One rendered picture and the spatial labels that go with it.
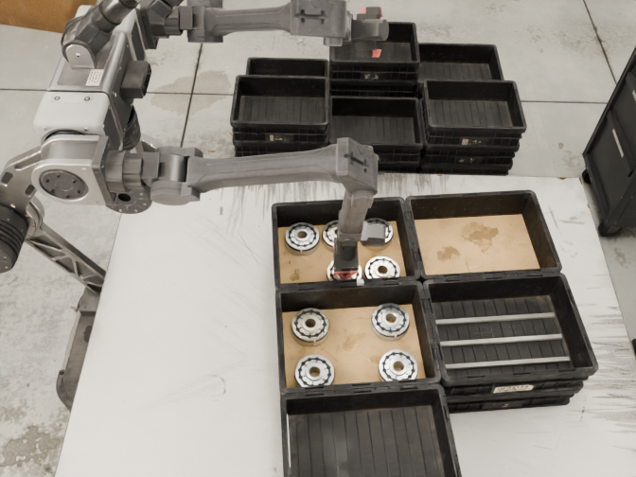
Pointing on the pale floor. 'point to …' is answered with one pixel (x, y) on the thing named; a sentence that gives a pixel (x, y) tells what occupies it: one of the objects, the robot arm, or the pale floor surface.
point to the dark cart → (615, 156)
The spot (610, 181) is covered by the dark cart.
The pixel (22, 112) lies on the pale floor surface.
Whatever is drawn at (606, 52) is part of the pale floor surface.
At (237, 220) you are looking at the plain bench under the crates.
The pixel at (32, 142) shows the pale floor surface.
